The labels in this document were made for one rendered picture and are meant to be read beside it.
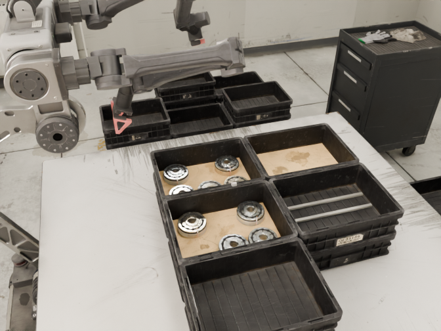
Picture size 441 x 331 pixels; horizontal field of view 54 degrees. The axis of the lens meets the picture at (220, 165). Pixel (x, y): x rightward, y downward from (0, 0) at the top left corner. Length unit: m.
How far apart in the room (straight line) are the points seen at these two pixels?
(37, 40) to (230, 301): 0.93
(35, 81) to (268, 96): 2.09
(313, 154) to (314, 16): 3.24
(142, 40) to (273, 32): 1.42
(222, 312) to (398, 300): 0.63
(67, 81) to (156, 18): 3.30
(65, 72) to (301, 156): 1.11
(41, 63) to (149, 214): 0.87
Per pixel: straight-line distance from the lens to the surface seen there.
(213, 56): 1.26
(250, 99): 3.04
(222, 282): 1.43
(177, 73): 1.45
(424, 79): 3.17
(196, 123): 2.97
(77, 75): 1.23
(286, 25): 4.94
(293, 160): 1.91
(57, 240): 1.83
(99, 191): 2.00
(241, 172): 1.82
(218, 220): 1.61
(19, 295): 2.33
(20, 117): 1.69
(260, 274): 1.46
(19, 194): 3.26
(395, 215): 1.61
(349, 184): 1.83
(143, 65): 1.25
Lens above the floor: 1.97
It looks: 38 degrees down
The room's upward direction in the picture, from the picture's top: straight up
